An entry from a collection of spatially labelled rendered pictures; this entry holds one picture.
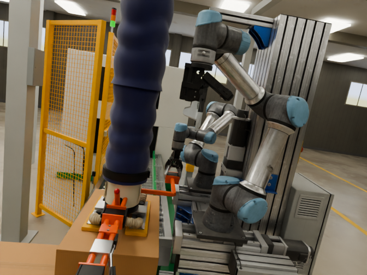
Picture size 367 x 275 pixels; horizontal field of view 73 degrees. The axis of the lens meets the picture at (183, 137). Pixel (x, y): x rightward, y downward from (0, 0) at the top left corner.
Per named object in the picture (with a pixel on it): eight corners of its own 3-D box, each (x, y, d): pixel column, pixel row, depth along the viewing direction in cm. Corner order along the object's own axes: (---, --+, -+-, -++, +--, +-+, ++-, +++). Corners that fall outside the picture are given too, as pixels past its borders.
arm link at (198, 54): (214, 54, 81) (217, 49, 73) (212, 69, 81) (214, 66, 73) (191, 50, 81) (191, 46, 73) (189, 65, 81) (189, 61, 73)
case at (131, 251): (89, 246, 162) (95, 188, 155) (151, 251, 166) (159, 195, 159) (49, 335, 103) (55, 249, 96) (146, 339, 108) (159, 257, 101)
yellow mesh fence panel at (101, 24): (30, 213, 283) (41, 18, 246) (39, 210, 291) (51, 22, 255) (80, 246, 241) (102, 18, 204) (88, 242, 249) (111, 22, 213)
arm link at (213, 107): (194, 161, 159) (228, 100, 180) (175, 155, 167) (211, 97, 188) (199, 170, 168) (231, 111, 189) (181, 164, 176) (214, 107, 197)
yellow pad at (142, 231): (132, 201, 145) (134, 193, 144) (149, 203, 146) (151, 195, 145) (124, 235, 112) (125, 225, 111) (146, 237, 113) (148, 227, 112)
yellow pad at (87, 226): (99, 197, 143) (100, 189, 142) (117, 199, 144) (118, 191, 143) (81, 231, 110) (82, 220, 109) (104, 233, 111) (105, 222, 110)
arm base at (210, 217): (230, 217, 125) (234, 199, 123) (237, 234, 110) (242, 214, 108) (200, 213, 123) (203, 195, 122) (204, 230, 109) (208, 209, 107)
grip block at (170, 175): (164, 178, 162) (165, 171, 161) (177, 179, 163) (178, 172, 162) (164, 183, 154) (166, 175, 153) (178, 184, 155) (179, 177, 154)
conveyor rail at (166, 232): (156, 165, 403) (158, 153, 399) (159, 165, 404) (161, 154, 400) (161, 262, 178) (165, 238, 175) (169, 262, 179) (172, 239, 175)
